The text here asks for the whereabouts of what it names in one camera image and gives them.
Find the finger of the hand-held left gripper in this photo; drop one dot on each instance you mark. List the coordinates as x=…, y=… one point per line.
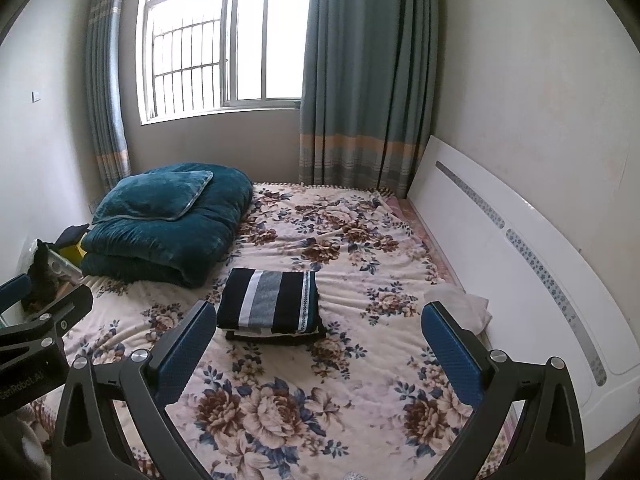
x=70, y=305
x=15, y=290

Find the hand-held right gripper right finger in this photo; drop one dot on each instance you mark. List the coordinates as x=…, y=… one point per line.
x=447, y=355

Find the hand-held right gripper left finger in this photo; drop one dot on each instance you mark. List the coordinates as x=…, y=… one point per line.
x=187, y=350

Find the black teal striped garment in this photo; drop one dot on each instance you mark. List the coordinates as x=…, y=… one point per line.
x=270, y=300

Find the dark grey cloth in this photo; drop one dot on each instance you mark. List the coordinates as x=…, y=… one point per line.
x=310, y=336

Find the clear plastic box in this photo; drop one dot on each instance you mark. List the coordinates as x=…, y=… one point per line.
x=67, y=272

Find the black fuzzy object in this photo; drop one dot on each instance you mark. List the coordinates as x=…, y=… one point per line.
x=42, y=270

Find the white cloth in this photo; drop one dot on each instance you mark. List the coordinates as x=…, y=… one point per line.
x=460, y=307

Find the yellow object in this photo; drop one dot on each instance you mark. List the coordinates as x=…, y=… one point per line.
x=72, y=252

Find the black cloth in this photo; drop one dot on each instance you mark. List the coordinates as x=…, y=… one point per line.
x=72, y=232

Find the floral printed blanket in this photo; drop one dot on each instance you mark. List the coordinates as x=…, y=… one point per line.
x=350, y=375

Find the teal folded quilt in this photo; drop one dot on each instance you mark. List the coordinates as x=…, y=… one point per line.
x=165, y=245

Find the white bed headboard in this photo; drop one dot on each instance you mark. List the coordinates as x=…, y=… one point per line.
x=525, y=270

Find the teal pillow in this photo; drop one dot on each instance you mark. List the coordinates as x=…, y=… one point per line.
x=150, y=195

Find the narrow blue-grey curtain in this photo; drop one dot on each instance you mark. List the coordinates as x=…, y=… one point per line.
x=105, y=85

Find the window security grille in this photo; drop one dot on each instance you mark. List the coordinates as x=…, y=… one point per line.
x=187, y=60

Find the wide blue-grey curtain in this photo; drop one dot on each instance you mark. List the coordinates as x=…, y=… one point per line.
x=360, y=85

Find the sliding window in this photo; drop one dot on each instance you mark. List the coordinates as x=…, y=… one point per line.
x=270, y=40

